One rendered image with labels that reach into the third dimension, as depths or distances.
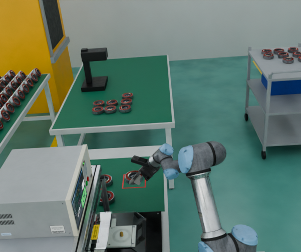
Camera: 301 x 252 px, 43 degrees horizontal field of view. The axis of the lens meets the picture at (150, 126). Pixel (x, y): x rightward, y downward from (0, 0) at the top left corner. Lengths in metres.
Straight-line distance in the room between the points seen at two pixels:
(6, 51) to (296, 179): 3.83
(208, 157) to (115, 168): 1.16
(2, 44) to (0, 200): 3.79
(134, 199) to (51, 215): 0.87
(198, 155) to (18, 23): 3.88
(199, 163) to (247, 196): 1.99
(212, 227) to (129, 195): 0.89
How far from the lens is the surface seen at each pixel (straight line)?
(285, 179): 3.90
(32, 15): 5.11
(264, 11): 7.01
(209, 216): 1.72
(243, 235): 1.78
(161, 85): 4.01
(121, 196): 2.49
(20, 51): 5.30
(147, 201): 2.42
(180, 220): 3.37
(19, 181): 1.81
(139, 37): 6.87
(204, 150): 1.70
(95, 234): 1.80
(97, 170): 2.11
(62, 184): 1.71
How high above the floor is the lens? 2.31
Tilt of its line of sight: 29 degrees down
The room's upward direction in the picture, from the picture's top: 5 degrees counter-clockwise
